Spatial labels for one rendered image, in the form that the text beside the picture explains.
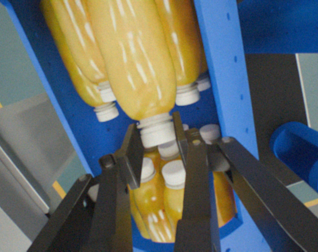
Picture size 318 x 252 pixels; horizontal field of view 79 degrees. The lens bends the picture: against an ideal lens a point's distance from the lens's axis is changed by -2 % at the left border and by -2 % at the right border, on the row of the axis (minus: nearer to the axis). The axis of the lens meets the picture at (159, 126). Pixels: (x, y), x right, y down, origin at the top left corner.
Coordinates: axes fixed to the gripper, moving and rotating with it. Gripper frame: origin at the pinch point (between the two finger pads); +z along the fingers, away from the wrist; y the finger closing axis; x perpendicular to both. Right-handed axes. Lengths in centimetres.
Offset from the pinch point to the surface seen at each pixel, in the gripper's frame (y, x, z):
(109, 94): -5.8, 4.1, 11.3
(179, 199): -0.5, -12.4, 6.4
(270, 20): 42, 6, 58
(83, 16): -5.0, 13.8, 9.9
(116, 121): -10.6, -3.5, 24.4
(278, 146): 66, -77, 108
